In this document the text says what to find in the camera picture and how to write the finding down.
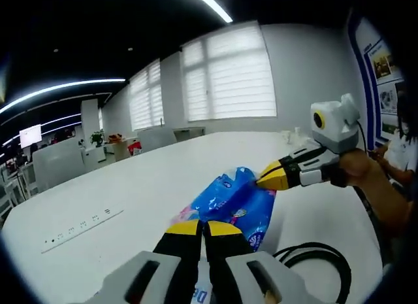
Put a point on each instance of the person's right hand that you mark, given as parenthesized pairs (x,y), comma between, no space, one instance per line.
(356,168)

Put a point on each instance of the white partition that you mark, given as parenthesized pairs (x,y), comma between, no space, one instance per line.
(58,163)

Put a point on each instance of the white hanging monitor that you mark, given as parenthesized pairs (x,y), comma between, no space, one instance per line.
(30,135)

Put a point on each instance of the white printed plastic bag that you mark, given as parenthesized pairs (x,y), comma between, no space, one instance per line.
(203,297)

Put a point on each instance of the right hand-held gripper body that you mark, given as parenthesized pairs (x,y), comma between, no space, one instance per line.
(336,127)

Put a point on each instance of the potted plant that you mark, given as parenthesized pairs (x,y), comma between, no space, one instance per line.
(97,138)

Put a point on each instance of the white table power strip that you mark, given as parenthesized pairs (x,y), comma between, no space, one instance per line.
(81,225)

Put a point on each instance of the long ceiling strip light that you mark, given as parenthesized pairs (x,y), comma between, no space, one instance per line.
(212,5)

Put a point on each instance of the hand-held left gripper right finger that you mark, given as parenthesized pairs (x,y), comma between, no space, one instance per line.
(228,248)

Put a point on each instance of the blue white wall poster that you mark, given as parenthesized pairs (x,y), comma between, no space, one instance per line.
(372,72)

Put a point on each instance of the large window with blinds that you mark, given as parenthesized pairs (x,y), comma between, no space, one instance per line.
(228,75)

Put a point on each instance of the red bag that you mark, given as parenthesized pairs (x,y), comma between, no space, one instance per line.
(134,148)

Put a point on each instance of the orange toy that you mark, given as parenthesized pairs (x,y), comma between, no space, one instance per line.
(116,138)

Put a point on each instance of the row of white office chairs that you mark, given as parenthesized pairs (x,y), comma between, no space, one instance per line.
(16,189)

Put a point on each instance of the blue tissue pack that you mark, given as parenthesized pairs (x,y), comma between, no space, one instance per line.
(235,199)

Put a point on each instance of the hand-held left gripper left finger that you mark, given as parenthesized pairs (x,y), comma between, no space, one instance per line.
(179,251)

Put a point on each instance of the small window with blinds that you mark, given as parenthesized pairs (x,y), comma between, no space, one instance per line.
(147,98)

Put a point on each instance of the curved ceiling strip light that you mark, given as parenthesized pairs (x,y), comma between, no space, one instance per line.
(62,88)

